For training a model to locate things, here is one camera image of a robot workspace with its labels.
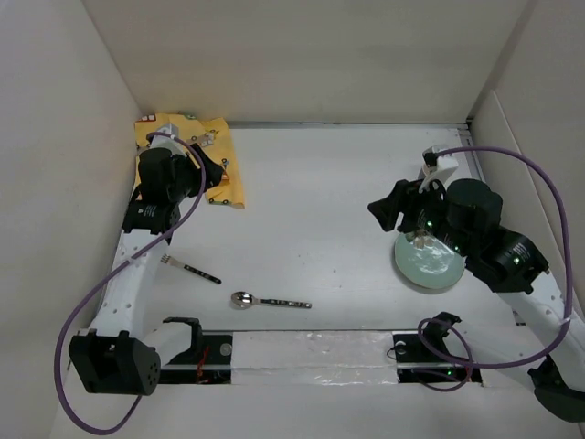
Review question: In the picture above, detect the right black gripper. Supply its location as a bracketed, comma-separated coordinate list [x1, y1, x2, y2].
[368, 171, 473, 257]

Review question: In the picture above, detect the yellow cartoon placemat cloth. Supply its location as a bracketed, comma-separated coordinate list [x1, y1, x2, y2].
[134, 113, 245, 209]

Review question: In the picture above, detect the green floral plate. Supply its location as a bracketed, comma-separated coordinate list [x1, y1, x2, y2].
[394, 230, 464, 290]

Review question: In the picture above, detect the black handled fork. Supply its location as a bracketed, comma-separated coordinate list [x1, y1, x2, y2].
[161, 253, 222, 284]

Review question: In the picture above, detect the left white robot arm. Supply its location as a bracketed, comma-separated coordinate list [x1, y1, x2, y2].
[69, 140, 223, 396]

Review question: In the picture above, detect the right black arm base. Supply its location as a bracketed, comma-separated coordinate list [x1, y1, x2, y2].
[387, 330, 467, 385]

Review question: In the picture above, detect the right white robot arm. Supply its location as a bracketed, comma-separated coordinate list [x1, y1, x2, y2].
[367, 178, 584, 423]

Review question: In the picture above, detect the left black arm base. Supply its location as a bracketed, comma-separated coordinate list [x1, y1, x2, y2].
[159, 332, 233, 385]

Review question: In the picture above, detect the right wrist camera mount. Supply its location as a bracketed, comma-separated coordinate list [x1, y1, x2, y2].
[419, 145, 459, 192]

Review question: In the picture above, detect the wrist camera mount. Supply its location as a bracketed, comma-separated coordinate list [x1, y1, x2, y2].
[419, 145, 459, 192]
[145, 123, 186, 157]

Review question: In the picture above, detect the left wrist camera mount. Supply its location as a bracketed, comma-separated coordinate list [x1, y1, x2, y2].
[145, 123, 186, 157]

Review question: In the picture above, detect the black handled spoon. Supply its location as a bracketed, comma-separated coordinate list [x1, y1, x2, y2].
[230, 292, 313, 309]

